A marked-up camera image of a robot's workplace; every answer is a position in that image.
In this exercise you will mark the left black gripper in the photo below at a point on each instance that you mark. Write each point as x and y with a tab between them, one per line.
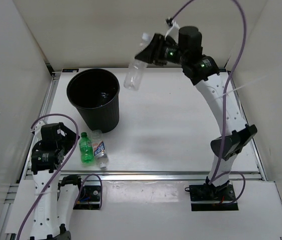
70	138

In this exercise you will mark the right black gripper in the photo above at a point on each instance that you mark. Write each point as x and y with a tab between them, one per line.
152	53

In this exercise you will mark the clear unlabelled plastic bottle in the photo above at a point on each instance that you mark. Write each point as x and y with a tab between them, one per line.
136	67

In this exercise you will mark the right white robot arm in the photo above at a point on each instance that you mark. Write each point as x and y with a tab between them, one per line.
204	75

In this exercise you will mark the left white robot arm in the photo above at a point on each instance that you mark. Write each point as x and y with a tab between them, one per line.
55	198

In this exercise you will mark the black plastic waste bin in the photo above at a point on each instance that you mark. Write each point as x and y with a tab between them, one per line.
82	92

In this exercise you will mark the green plastic soda bottle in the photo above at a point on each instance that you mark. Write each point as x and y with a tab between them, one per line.
86	150

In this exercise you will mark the clear bottle white blue label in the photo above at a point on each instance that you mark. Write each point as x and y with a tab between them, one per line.
99	149

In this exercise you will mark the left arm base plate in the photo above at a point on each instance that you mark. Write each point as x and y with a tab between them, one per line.
90	198

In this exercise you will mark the aluminium table frame rail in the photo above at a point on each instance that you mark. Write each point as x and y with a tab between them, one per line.
159	147

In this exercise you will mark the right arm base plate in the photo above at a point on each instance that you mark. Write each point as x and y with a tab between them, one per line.
204	200

